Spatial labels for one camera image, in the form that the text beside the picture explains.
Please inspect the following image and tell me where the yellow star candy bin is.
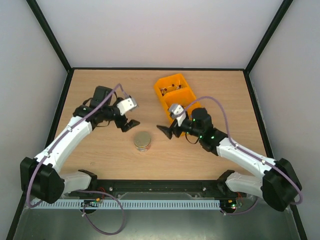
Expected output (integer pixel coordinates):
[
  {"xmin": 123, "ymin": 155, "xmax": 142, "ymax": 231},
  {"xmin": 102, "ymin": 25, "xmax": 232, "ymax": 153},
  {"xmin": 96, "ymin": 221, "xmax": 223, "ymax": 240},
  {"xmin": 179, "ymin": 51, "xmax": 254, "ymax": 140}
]
[{"xmin": 169, "ymin": 112, "xmax": 189, "ymax": 138}]

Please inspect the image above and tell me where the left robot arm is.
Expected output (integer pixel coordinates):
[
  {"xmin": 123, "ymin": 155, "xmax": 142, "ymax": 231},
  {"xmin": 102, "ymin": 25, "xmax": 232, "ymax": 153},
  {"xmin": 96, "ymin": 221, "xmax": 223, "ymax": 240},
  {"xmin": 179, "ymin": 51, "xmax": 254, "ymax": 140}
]
[{"xmin": 20, "ymin": 86, "xmax": 139, "ymax": 208}]

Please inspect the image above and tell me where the gold jar lid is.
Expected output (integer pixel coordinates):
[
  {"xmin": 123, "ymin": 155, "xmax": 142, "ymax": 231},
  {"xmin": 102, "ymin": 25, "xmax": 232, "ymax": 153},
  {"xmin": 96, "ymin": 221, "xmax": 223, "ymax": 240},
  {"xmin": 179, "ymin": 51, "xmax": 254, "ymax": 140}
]
[{"xmin": 133, "ymin": 131, "xmax": 152, "ymax": 145}]

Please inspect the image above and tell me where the clear glass jar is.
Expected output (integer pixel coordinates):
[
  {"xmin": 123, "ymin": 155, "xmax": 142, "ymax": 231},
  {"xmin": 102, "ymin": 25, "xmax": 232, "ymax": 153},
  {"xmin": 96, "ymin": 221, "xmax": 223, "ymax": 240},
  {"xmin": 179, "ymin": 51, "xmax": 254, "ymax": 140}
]
[{"xmin": 135, "ymin": 143, "xmax": 151, "ymax": 152}]

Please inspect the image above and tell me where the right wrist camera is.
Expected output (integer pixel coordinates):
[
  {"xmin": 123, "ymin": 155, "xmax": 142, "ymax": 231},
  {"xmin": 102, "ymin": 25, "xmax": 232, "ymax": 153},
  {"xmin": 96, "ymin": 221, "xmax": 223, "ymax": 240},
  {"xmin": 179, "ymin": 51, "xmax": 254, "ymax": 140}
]
[{"xmin": 168, "ymin": 103, "xmax": 187, "ymax": 127}]

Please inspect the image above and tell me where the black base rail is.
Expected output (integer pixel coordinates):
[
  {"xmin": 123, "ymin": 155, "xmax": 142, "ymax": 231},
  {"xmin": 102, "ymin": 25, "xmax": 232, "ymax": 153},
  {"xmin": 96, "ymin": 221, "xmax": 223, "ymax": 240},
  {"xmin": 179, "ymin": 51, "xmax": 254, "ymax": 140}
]
[{"xmin": 63, "ymin": 171, "xmax": 263, "ymax": 200}]

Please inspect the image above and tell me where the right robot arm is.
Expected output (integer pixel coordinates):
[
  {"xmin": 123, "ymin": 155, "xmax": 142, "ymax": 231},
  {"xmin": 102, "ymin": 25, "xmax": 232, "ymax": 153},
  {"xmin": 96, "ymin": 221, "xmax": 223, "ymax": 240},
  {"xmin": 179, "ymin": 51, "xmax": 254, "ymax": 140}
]
[{"xmin": 157, "ymin": 104, "xmax": 302, "ymax": 212}]

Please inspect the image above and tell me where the grey slotted cable duct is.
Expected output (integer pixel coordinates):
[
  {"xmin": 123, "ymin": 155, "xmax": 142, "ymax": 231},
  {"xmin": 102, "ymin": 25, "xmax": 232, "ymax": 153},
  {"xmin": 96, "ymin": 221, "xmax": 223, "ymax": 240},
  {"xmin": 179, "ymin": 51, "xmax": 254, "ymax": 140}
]
[{"xmin": 37, "ymin": 199, "xmax": 221, "ymax": 210}]

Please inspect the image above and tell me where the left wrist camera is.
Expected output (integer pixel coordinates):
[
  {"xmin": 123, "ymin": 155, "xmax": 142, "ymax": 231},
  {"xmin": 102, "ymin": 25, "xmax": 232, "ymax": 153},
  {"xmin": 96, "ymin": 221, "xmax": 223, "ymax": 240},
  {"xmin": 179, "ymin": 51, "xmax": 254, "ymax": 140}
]
[{"xmin": 116, "ymin": 97, "xmax": 138, "ymax": 116}]

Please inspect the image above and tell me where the yellow lollipop bin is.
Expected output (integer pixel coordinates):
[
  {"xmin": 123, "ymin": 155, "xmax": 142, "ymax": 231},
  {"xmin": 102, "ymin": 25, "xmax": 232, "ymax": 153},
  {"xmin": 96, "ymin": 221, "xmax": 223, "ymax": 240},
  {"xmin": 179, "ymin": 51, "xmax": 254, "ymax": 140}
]
[{"xmin": 153, "ymin": 73, "xmax": 189, "ymax": 97}]

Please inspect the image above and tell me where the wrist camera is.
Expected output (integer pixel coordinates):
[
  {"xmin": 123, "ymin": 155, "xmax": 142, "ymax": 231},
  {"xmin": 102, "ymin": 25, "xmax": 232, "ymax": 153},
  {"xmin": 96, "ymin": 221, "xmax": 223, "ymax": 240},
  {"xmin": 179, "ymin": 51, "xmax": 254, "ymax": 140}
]
[
  {"xmin": 116, "ymin": 97, "xmax": 138, "ymax": 116},
  {"xmin": 168, "ymin": 103, "xmax": 187, "ymax": 127}
]

